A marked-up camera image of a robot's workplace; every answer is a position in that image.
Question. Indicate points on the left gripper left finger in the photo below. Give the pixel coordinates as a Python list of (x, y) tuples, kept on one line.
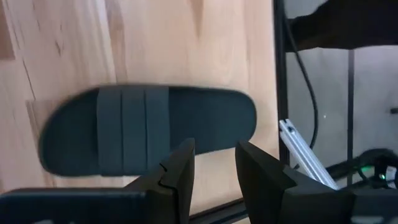
[(174, 186)]

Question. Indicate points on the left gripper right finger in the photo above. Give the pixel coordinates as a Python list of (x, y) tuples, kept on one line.
[(261, 186)]

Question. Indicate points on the silver aluminium extrusion bar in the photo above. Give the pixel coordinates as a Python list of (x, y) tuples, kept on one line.
[(308, 155)]

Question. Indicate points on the black table frame post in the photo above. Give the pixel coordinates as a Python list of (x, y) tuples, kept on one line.
[(280, 62)]

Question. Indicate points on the dark green foam slipper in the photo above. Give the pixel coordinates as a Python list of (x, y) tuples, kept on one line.
[(77, 133)]

